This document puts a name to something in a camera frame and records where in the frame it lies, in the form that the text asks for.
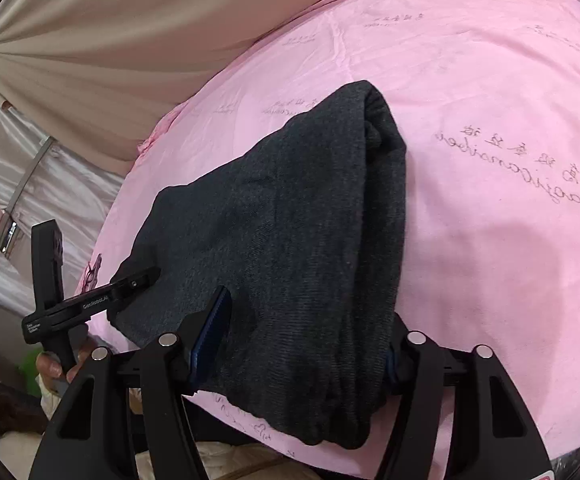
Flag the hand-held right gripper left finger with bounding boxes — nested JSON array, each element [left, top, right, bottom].
[[40, 285, 234, 480]]

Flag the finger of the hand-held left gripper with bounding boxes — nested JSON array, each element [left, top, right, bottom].
[[110, 266, 163, 305]]

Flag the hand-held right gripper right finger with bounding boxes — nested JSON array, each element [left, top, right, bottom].
[[372, 312, 556, 480]]

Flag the dark grey pants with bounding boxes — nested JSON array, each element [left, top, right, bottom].
[[104, 80, 411, 452]]

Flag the person's left forearm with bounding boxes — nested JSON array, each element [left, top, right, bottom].
[[36, 376, 63, 411]]

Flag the person's left hand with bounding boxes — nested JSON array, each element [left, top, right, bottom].
[[34, 336, 100, 387]]

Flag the white sheer curtain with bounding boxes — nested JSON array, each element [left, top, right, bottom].
[[0, 77, 126, 312]]

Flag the beige curtain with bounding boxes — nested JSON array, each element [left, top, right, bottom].
[[0, 0, 466, 177]]

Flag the pink bed sheet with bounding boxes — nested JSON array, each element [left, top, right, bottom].
[[72, 0, 580, 477]]

